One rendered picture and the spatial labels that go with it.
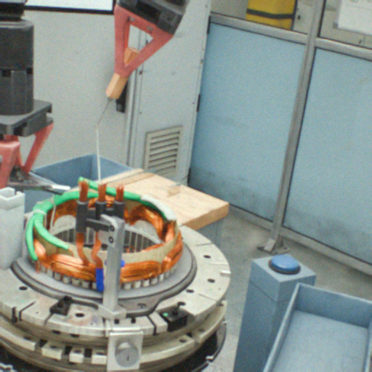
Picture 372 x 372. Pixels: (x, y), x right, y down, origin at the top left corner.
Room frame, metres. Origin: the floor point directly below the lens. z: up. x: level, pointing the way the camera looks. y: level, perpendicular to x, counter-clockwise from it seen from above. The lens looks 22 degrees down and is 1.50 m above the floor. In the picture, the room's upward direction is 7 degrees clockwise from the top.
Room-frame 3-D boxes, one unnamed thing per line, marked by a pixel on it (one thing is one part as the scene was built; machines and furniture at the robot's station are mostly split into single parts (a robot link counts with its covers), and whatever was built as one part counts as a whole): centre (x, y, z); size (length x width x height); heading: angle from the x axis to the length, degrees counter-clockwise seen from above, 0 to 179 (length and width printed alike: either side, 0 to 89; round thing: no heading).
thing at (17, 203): (0.73, 0.20, 1.14); 0.03 x 0.03 x 0.09; 59
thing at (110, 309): (0.64, 0.06, 1.15); 0.03 x 0.02 x 0.12; 51
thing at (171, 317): (0.67, -0.01, 1.09); 0.03 x 0.02 x 0.02; 136
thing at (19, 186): (0.79, 0.20, 1.17); 0.06 x 0.01 x 0.01; 97
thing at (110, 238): (0.64, 0.07, 1.20); 0.02 x 0.01 x 0.03; 51
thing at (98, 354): (0.63, 0.07, 1.06); 0.02 x 0.02 x 0.01; 8
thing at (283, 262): (0.94, -0.16, 1.04); 0.04 x 0.04 x 0.01
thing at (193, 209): (1.06, 0.06, 1.05); 0.20 x 0.19 x 0.02; 56
